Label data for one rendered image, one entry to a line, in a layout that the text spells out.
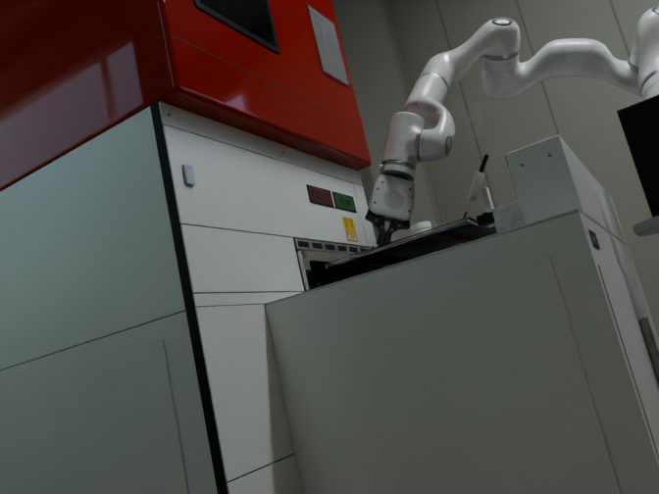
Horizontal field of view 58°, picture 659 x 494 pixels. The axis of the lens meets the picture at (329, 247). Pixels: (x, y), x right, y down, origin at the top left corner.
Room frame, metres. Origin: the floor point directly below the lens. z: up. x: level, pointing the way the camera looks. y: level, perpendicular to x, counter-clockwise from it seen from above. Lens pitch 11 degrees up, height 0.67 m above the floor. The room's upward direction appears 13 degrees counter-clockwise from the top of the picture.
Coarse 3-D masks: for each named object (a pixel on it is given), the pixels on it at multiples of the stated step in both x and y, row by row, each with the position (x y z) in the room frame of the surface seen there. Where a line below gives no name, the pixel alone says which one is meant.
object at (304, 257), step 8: (304, 256) 1.37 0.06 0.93; (312, 256) 1.40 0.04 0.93; (320, 256) 1.43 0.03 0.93; (328, 256) 1.46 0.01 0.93; (336, 256) 1.50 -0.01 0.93; (344, 256) 1.54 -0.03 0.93; (304, 264) 1.36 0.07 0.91; (304, 272) 1.36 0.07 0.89; (304, 280) 1.36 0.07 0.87; (312, 280) 1.38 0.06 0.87; (320, 280) 1.41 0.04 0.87; (328, 280) 1.44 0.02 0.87; (336, 280) 1.48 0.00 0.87; (304, 288) 1.36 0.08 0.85; (312, 288) 1.37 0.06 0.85
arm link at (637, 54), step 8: (656, 8) 1.38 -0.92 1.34; (648, 16) 1.38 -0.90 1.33; (656, 16) 1.36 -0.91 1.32; (640, 24) 1.39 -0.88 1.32; (648, 24) 1.37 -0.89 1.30; (656, 24) 1.36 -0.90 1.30; (640, 32) 1.39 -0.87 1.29; (648, 32) 1.37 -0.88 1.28; (656, 32) 1.36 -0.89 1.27; (640, 40) 1.39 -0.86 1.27; (648, 40) 1.37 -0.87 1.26; (656, 40) 1.37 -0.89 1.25; (632, 48) 1.47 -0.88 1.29; (640, 48) 1.39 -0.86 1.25; (648, 48) 1.38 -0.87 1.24; (656, 48) 1.37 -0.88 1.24; (632, 56) 1.47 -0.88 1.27; (640, 56) 1.39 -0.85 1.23; (648, 56) 1.38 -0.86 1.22; (656, 56) 1.36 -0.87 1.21; (632, 64) 1.48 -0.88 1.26; (640, 64) 1.39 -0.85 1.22; (648, 64) 1.37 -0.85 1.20; (656, 64) 1.35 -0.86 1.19; (640, 72) 1.39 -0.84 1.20; (648, 72) 1.36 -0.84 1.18; (656, 72) 1.34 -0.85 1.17; (640, 80) 1.39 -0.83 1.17; (640, 88) 1.39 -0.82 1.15; (640, 96) 1.39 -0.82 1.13
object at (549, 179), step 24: (552, 144) 0.98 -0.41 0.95; (528, 168) 1.00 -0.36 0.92; (552, 168) 0.98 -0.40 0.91; (576, 168) 1.06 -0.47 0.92; (528, 192) 1.01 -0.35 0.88; (552, 192) 0.99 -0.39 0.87; (576, 192) 0.97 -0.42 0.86; (600, 192) 1.42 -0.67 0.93; (528, 216) 1.01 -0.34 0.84; (552, 216) 0.99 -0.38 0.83; (600, 216) 1.23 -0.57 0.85
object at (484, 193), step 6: (480, 174) 1.61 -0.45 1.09; (474, 180) 1.61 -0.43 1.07; (480, 180) 1.61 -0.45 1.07; (474, 186) 1.61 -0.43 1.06; (480, 186) 1.62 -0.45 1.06; (474, 192) 1.62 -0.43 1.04; (480, 192) 1.61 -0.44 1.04; (486, 192) 1.60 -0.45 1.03; (468, 198) 1.62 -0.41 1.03; (474, 198) 1.62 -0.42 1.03; (486, 198) 1.60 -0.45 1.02; (486, 204) 1.61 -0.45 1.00; (492, 204) 1.62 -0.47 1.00; (486, 210) 1.61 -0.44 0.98
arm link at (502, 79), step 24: (552, 48) 1.48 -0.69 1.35; (576, 48) 1.46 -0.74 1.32; (600, 48) 1.46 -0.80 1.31; (504, 72) 1.53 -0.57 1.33; (528, 72) 1.53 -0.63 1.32; (552, 72) 1.50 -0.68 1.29; (576, 72) 1.50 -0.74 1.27; (600, 72) 1.48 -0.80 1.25; (624, 72) 1.49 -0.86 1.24; (504, 96) 1.59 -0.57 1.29
